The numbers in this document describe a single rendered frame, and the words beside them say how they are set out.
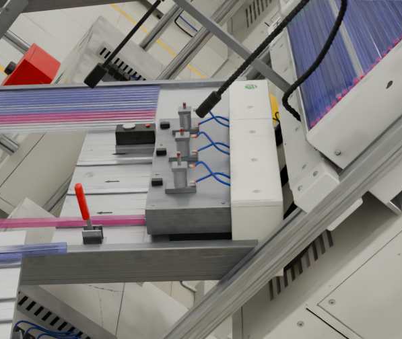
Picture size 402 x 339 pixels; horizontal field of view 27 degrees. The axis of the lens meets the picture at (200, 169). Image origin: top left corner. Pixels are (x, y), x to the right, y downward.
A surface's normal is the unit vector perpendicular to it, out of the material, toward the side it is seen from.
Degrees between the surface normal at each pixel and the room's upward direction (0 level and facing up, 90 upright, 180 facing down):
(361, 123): 90
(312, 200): 90
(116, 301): 0
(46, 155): 90
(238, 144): 43
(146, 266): 90
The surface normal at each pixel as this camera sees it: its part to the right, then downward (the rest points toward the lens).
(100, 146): -0.05, -0.88
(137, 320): 0.64, -0.67
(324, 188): -0.02, 0.47
